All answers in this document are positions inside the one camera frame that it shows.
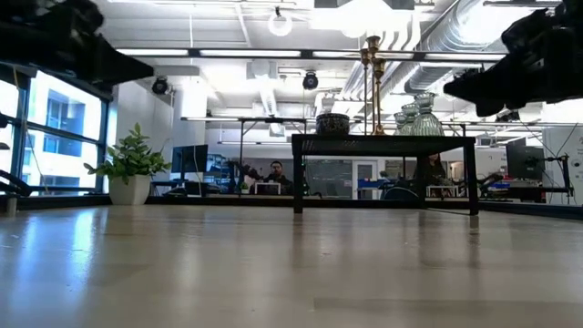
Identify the black window frame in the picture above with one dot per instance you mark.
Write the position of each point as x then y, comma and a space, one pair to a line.
21, 136

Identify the white laptop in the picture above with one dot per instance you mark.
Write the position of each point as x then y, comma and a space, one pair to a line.
267, 188

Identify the green plant in white pot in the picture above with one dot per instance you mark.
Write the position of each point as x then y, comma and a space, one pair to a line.
129, 189

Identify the green ribbed glass candle holder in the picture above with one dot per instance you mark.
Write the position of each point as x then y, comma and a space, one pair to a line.
409, 114
427, 123
399, 124

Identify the person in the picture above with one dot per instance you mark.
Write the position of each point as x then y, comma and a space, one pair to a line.
276, 171
432, 171

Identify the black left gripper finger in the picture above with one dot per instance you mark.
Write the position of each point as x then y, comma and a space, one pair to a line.
114, 68

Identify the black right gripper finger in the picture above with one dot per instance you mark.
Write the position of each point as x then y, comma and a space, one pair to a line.
487, 84
492, 108

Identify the tall gold candlestick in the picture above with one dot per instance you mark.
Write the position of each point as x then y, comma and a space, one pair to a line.
373, 44
365, 91

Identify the black computer monitor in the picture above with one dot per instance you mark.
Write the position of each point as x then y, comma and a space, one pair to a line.
189, 158
524, 159

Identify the black aluminium table frame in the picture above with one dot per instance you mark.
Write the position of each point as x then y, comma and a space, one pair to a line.
64, 200

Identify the silver ventilation duct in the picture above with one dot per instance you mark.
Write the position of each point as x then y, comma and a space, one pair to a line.
455, 41

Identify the black round ceiling spotlight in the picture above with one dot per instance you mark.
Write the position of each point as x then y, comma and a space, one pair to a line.
160, 85
310, 80

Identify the short gold candlestick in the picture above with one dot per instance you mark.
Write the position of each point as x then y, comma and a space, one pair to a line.
378, 100

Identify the black perforated metal shelf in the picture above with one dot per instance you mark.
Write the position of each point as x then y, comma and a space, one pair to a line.
382, 145

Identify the pink patterned candle tin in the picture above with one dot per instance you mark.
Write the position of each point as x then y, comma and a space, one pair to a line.
332, 125

